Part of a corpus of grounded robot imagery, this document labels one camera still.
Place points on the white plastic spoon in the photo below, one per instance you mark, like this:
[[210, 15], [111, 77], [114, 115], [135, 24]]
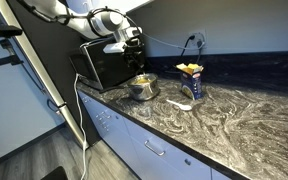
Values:
[[182, 106]]

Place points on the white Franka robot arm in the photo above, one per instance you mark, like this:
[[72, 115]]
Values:
[[105, 21]]

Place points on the tall steel bar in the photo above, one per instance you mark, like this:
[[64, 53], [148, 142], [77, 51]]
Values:
[[36, 63]]

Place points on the black floor object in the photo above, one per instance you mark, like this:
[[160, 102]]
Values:
[[54, 174]]

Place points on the round cabinet lock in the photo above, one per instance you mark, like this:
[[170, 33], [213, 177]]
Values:
[[187, 162]]

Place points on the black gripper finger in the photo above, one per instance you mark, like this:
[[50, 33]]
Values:
[[132, 66], [140, 66]]

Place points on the blue Barilla orzo box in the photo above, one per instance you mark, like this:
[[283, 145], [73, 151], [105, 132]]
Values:
[[192, 86]]

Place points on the white wall outlet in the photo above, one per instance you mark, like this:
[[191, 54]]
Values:
[[204, 33]]

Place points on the black microwave oven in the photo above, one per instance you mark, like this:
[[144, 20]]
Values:
[[107, 71]]

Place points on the black camera stand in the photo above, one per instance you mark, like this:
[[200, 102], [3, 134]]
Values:
[[4, 30]]

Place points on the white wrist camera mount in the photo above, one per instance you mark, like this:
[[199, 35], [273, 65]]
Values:
[[114, 47]]

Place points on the tall black side panel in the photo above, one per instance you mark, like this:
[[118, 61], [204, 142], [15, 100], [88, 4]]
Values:
[[44, 50]]

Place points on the white cabinet front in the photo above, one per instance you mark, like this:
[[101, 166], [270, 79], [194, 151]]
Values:
[[90, 113], [170, 166]]

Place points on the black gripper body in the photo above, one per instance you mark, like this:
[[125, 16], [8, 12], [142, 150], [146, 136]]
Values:
[[134, 50]]

